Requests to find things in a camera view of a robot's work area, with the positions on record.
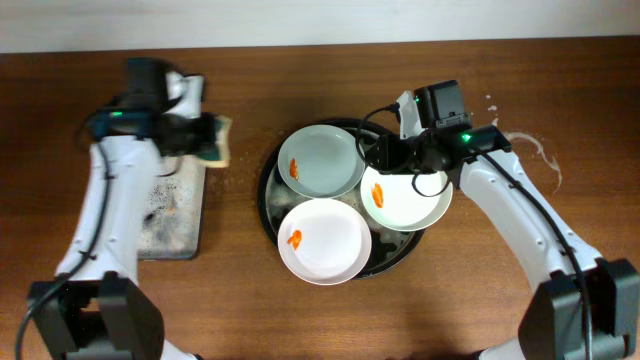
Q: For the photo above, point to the grey-blue plate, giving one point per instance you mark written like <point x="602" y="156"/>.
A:
<point x="320" y="161"/>

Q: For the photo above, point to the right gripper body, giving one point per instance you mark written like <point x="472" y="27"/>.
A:
<point x="382" y="153"/>

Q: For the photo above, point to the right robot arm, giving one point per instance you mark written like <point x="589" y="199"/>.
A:
<point x="583" y="306"/>

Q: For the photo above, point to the rectangular black soap tray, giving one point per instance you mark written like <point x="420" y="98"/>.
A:
<point x="172" y="219"/>

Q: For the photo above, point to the round black tray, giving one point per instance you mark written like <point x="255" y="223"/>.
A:
<point x="276" y="200"/>

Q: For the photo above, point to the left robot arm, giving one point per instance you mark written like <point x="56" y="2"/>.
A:
<point x="94" y="307"/>

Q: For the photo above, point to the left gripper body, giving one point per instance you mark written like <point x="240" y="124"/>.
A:
<point x="201" y="134"/>

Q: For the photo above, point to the green yellow sponge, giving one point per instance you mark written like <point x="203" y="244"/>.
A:
<point x="214" y="150"/>

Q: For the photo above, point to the pinkish white plate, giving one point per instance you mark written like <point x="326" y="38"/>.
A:
<point x="324" y="242"/>

